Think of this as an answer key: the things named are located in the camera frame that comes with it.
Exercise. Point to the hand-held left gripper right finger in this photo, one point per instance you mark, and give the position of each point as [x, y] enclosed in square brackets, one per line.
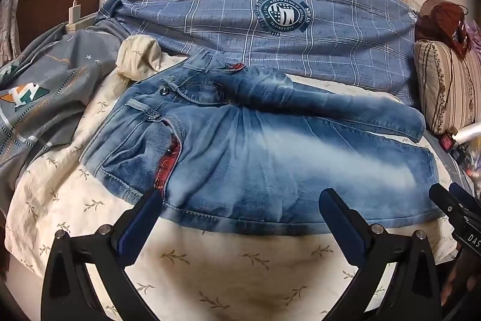
[344, 227]

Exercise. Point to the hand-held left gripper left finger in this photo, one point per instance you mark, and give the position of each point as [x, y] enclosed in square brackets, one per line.
[137, 227]

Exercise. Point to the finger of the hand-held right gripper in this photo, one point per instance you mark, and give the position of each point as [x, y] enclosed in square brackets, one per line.
[443, 201]
[464, 196]

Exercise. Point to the blue denim jeans pants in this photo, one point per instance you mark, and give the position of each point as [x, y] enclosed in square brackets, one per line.
[263, 155]

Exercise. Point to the person's right hand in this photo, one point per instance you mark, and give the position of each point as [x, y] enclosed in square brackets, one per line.
[464, 287]

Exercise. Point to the small red box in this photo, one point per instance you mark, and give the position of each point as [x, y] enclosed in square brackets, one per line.
[448, 142]

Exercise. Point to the white tube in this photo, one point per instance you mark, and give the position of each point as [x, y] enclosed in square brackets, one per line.
[469, 133]

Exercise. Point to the cream leaf-print bed sheet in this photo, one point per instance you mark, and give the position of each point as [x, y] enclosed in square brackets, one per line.
[225, 268]

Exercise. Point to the striped beige pillow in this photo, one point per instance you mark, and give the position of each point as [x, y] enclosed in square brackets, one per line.
[447, 88]

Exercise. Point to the grey patterned quilt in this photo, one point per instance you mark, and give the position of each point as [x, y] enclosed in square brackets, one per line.
[52, 91]

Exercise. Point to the reddish-brown cloth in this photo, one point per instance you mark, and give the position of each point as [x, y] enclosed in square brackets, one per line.
[439, 20]

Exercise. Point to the white power strip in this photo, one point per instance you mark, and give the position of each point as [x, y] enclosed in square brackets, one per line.
[82, 23]

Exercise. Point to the white charger plug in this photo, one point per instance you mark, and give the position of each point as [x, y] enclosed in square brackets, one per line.
[74, 14]

